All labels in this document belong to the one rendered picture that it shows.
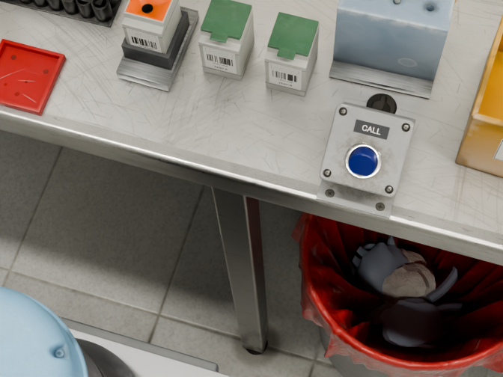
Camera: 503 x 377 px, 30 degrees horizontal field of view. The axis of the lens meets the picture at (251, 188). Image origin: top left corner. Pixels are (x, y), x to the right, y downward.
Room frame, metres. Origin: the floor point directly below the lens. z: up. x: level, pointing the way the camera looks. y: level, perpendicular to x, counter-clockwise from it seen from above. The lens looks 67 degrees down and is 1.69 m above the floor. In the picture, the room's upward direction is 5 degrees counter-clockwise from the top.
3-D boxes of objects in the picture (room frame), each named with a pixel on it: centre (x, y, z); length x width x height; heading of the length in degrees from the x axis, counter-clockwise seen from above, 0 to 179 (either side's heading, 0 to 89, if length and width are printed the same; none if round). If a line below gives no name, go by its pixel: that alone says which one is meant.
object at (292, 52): (0.46, -0.05, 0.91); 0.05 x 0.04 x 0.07; 158
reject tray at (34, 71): (0.48, 0.22, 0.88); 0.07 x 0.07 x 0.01; 68
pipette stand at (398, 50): (0.47, -0.14, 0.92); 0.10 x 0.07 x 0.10; 70
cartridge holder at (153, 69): (0.50, 0.08, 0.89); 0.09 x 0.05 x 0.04; 157
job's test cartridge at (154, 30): (0.50, 0.08, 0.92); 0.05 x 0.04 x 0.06; 157
